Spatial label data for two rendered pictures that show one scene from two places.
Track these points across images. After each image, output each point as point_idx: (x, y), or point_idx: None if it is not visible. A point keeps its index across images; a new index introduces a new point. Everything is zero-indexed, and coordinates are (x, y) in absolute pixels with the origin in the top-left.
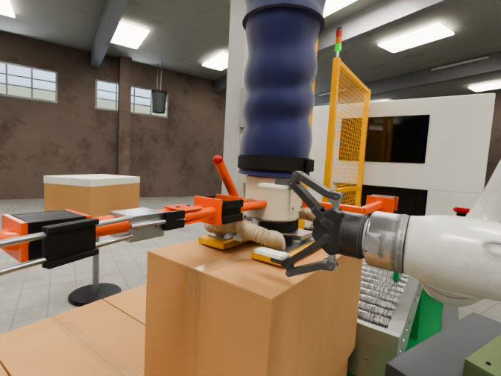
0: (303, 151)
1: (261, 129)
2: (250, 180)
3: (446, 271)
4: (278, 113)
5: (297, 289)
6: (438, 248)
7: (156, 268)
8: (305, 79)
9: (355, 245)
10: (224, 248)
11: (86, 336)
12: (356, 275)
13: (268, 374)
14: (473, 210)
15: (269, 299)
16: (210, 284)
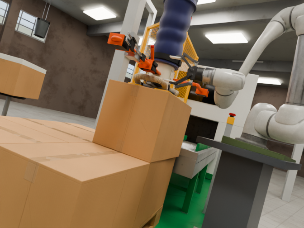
0: None
1: (165, 42)
2: None
3: (223, 78)
4: (173, 38)
5: (173, 97)
6: (222, 73)
7: (113, 86)
8: (185, 28)
9: (200, 74)
10: None
11: (49, 126)
12: (186, 120)
13: (162, 118)
14: None
15: (168, 92)
16: (143, 90)
